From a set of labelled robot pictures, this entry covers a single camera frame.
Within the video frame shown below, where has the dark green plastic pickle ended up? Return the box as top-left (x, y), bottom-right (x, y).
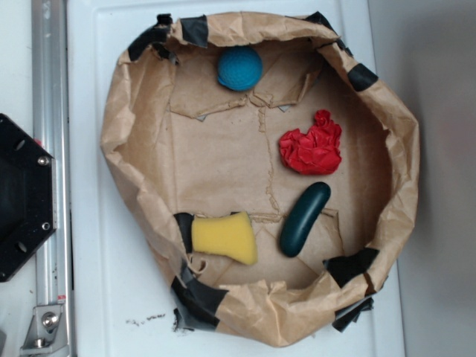
top-left (279, 181), bottom-right (331, 257)

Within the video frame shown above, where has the brown paper bag bin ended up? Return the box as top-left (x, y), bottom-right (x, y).
top-left (100, 12), bottom-right (420, 347)

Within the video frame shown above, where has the yellow sponge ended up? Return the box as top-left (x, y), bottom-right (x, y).
top-left (191, 211), bottom-right (258, 266)

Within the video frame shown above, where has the crumpled red paper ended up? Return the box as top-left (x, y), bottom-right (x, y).
top-left (278, 109), bottom-right (342, 176)

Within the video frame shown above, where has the blue dimpled ball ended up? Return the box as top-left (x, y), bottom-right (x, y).
top-left (217, 46), bottom-right (263, 91)

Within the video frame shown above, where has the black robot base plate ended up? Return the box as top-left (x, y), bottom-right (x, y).
top-left (1, 114), bottom-right (56, 283)

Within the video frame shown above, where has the aluminium extrusion rail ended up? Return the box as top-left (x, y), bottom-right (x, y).
top-left (31, 1), bottom-right (76, 356)

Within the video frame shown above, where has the metal corner bracket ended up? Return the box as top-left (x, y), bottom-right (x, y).
top-left (19, 304), bottom-right (70, 356)

